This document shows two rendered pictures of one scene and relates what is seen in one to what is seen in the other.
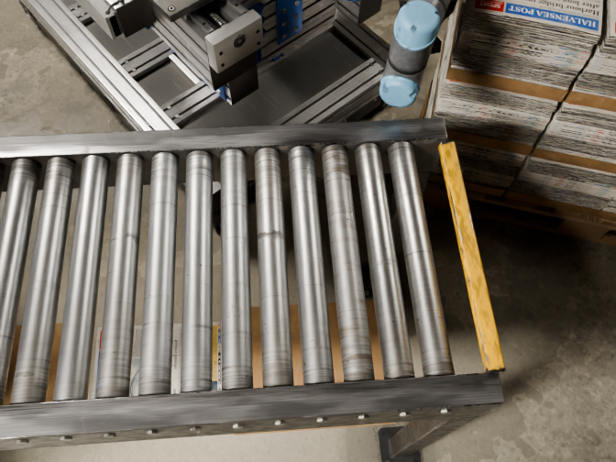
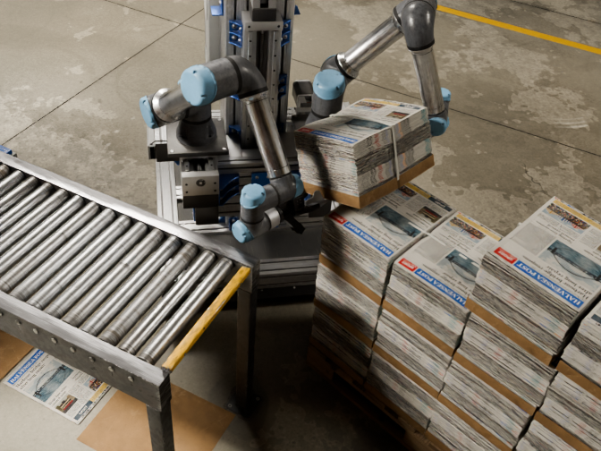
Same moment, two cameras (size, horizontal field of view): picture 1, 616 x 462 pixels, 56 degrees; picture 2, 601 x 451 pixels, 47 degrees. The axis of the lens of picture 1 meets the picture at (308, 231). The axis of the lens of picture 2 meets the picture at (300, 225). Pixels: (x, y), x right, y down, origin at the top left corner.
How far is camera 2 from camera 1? 140 cm
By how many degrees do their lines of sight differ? 27
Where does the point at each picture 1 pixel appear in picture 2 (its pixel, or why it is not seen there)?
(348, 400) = (89, 344)
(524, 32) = (352, 242)
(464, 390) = (145, 370)
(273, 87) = (257, 242)
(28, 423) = not seen: outside the picture
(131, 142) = (99, 198)
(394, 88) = (236, 227)
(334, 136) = (195, 239)
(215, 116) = not seen: hidden behind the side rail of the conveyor
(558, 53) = (370, 265)
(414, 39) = (244, 201)
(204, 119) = not seen: hidden behind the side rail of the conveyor
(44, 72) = (141, 180)
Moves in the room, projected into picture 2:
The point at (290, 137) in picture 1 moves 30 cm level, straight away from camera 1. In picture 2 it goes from (173, 230) to (225, 182)
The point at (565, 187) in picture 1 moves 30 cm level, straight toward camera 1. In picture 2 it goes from (399, 393) to (321, 411)
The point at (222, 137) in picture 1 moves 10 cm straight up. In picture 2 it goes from (141, 215) to (139, 191)
